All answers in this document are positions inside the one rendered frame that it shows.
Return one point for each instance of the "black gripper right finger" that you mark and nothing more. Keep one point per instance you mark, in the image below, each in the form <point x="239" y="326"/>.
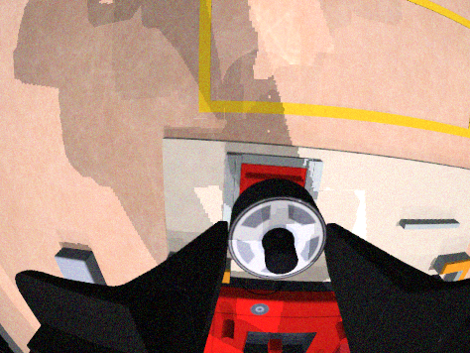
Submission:
<point x="386" y="305"/>

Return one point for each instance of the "yellow rectangular outline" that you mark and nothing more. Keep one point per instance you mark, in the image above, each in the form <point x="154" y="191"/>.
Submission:
<point x="241" y="106"/>

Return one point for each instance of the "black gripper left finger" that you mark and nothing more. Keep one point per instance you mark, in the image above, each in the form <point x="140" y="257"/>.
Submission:
<point x="167" y="310"/>

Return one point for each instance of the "black wheel with grey hub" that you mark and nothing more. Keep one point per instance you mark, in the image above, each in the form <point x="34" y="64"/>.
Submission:
<point x="269" y="204"/>

